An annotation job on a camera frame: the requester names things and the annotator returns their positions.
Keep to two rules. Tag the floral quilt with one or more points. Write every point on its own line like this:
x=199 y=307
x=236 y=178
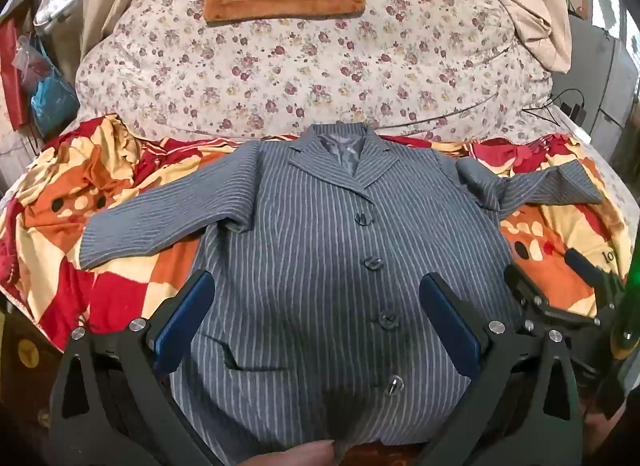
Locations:
x=250 y=70

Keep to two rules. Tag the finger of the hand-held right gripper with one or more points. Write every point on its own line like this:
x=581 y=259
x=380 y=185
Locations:
x=531 y=296
x=582 y=262

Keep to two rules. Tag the person's left hand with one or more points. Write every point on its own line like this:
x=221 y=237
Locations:
x=300 y=453

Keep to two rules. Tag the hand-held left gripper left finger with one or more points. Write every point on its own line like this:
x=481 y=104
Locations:
x=184 y=326

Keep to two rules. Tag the white plastic bag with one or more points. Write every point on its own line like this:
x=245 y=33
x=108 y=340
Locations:
x=55 y=5

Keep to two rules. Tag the beige cloth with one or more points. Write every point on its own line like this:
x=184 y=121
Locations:
x=530 y=0

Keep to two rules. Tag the red orange printed bedsheet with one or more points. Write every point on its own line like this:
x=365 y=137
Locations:
x=50 y=206

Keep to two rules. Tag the blue plastic bag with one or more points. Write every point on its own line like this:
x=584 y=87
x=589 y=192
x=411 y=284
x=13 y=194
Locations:
x=52 y=100

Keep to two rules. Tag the red bag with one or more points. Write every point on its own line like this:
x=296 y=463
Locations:
x=12 y=75

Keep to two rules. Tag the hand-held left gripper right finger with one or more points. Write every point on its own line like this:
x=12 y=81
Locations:
x=450 y=328

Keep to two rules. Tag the black clothes hanger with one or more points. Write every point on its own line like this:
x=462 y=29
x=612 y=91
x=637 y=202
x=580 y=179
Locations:
x=547 y=108

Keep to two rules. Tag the grey cabinet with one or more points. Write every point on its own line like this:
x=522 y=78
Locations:
x=605 y=75

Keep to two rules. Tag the grey pinstriped suit jacket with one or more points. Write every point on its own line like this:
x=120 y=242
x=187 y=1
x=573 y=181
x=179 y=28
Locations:
x=310 y=296

